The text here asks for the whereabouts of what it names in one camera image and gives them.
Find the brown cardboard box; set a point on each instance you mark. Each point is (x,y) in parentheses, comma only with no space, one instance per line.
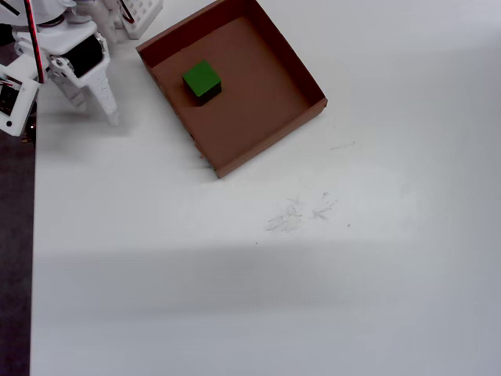
(254,109)

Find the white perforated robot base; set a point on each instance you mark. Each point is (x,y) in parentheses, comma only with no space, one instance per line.
(146,15)

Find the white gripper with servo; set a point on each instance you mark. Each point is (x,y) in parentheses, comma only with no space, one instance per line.
(87,56)

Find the green cube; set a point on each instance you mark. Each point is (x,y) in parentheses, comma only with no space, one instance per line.
(201,78)

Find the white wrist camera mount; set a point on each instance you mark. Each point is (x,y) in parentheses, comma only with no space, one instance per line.
(21,105)

